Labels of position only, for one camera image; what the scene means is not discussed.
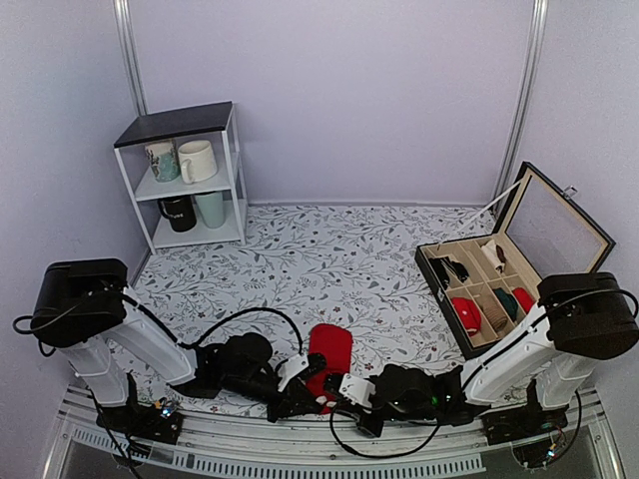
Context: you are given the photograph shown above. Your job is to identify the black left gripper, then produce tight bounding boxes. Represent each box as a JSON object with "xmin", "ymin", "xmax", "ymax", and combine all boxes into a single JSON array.
[{"xmin": 222, "ymin": 373, "xmax": 322, "ymax": 425}]

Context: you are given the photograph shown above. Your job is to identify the red sock pair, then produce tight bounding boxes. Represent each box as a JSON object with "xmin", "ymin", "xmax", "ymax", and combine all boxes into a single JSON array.
[{"xmin": 306, "ymin": 323, "xmax": 353, "ymax": 401}]

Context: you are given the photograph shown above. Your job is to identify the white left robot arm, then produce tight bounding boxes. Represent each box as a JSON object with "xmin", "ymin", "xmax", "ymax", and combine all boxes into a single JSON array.
[{"xmin": 24, "ymin": 258, "xmax": 325, "ymax": 433}]

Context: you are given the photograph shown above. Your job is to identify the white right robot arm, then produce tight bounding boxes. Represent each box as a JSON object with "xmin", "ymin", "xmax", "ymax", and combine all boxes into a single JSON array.
[{"xmin": 323, "ymin": 272, "xmax": 638, "ymax": 443}]

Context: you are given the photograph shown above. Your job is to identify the black socks in box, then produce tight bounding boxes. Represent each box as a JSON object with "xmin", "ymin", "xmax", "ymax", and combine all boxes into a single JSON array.
[{"xmin": 428, "ymin": 256, "xmax": 469, "ymax": 289}]

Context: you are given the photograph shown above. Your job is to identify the floral table mat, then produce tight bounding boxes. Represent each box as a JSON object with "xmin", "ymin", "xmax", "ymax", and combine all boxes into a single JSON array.
[{"xmin": 107, "ymin": 203, "xmax": 545, "ymax": 421}]

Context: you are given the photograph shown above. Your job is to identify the red rolled sock with white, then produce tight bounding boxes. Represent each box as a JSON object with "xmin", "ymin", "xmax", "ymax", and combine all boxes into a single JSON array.
[{"xmin": 451, "ymin": 297, "xmax": 481, "ymax": 336}]

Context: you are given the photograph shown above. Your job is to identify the tan rolled sock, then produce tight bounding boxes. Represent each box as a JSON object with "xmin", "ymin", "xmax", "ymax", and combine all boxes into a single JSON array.
[{"xmin": 477, "ymin": 295, "xmax": 511, "ymax": 334}]

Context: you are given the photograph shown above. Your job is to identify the black compartment storage box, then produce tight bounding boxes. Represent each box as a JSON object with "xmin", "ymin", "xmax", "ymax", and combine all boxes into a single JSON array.
[{"xmin": 415, "ymin": 162, "xmax": 615, "ymax": 359}]

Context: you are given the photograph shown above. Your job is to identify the green rolled sock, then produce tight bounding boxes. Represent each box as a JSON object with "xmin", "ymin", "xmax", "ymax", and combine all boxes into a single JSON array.
[{"xmin": 493, "ymin": 287, "xmax": 522, "ymax": 322}]

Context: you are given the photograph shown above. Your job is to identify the mint green tumbler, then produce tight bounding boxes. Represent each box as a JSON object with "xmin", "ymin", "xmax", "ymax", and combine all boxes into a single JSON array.
[{"xmin": 195, "ymin": 192, "xmax": 226, "ymax": 229}]

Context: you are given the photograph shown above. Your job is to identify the red rolled sock right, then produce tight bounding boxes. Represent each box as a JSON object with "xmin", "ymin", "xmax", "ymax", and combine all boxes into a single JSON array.
[{"xmin": 512, "ymin": 287, "xmax": 535, "ymax": 313}]

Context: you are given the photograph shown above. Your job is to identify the white sock in box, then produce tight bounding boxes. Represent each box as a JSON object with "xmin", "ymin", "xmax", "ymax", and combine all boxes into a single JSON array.
[{"xmin": 480, "ymin": 239, "xmax": 507, "ymax": 273}]

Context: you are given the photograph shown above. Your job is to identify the black mug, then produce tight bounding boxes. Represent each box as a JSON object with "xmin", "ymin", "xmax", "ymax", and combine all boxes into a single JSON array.
[{"xmin": 157, "ymin": 196, "xmax": 197, "ymax": 233}]

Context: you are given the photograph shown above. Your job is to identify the cream white mug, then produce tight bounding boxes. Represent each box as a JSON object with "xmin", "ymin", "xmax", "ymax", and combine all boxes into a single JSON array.
[{"xmin": 178, "ymin": 140, "xmax": 218, "ymax": 185}]

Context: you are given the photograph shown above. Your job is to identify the white shelf black top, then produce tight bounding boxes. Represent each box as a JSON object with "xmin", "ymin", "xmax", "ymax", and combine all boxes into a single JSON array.
[{"xmin": 114, "ymin": 101, "xmax": 248, "ymax": 253}]

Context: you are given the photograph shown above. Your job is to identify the teal patterned mug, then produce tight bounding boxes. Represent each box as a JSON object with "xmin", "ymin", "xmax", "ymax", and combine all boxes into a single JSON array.
[{"xmin": 145, "ymin": 140, "xmax": 181, "ymax": 183}]

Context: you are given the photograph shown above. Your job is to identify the right metal pole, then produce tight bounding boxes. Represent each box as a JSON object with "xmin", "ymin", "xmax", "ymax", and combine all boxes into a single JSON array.
[{"xmin": 493, "ymin": 0, "xmax": 549, "ymax": 200}]

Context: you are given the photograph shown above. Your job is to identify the metal pole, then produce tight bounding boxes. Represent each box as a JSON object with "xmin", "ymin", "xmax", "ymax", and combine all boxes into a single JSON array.
[
  {"xmin": 113, "ymin": 0, "xmax": 148, "ymax": 116},
  {"xmin": 493, "ymin": 0, "xmax": 549, "ymax": 200}
]

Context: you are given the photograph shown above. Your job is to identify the left metal pole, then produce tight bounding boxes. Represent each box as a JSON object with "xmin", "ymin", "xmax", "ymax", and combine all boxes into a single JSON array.
[{"xmin": 113, "ymin": 0, "xmax": 148, "ymax": 116}]

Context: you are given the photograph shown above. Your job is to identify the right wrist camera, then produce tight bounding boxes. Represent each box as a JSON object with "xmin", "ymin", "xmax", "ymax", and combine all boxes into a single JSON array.
[{"xmin": 337, "ymin": 373, "xmax": 375, "ymax": 411}]

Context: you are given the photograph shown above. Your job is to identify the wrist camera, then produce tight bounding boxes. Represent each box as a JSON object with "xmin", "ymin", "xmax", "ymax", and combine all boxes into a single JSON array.
[
  {"xmin": 276, "ymin": 354, "xmax": 309, "ymax": 392},
  {"xmin": 337, "ymin": 373, "xmax": 375, "ymax": 411}
]

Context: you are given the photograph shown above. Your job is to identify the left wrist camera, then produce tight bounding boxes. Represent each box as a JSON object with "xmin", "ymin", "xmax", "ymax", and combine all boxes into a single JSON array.
[{"xmin": 276, "ymin": 354, "xmax": 309, "ymax": 392}]

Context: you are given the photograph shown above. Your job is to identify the metal front rail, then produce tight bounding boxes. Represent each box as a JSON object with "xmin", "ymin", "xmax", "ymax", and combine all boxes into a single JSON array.
[{"xmin": 42, "ymin": 386, "xmax": 629, "ymax": 478}]

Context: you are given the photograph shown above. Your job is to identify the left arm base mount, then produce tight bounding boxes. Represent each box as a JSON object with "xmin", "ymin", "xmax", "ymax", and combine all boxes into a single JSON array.
[{"xmin": 96, "ymin": 373, "xmax": 184, "ymax": 445}]

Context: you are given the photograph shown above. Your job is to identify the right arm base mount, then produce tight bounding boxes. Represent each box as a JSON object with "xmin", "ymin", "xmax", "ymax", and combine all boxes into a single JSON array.
[{"xmin": 481, "ymin": 379, "xmax": 583, "ymax": 470}]

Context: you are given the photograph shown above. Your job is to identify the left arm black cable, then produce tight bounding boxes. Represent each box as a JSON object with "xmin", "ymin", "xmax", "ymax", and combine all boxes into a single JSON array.
[{"xmin": 12, "ymin": 291, "xmax": 306, "ymax": 360}]

